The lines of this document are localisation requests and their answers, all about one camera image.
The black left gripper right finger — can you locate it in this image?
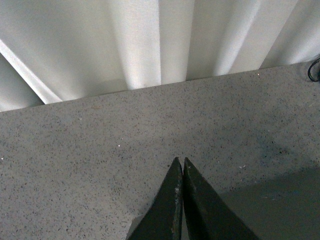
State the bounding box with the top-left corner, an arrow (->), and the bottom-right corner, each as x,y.
183,157 -> 259,240

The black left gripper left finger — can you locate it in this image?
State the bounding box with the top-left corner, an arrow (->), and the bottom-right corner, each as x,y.
127,157 -> 183,240

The silver laptop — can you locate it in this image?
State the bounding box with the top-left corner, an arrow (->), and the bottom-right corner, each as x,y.
221,167 -> 320,240

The white curtain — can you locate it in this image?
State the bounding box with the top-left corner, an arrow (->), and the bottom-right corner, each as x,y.
0,0 -> 320,111

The black cable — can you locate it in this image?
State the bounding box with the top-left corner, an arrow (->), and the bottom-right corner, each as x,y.
307,57 -> 320,82

